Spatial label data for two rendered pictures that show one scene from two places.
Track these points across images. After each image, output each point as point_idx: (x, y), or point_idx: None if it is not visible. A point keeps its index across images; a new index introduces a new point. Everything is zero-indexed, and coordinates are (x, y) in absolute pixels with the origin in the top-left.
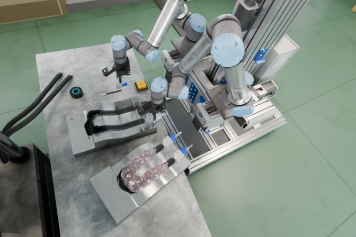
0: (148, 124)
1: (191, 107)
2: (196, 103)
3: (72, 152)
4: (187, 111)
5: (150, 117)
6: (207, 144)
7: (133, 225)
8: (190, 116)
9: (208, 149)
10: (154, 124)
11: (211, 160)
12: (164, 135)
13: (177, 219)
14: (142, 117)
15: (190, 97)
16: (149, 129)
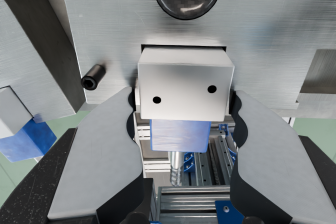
0: (124, 38)
1: (225, 150)
2: (203, 220)
3: None
4: (230, 123)
5: (168, 92)
6: (148, 127)
7: None
8: (211, 131)
9: (140, 122)
10: (112, 87)
11: None
12: (50, 108)
13: None
14: (223, 6)
15: (237, 214)
16: (71, 29)
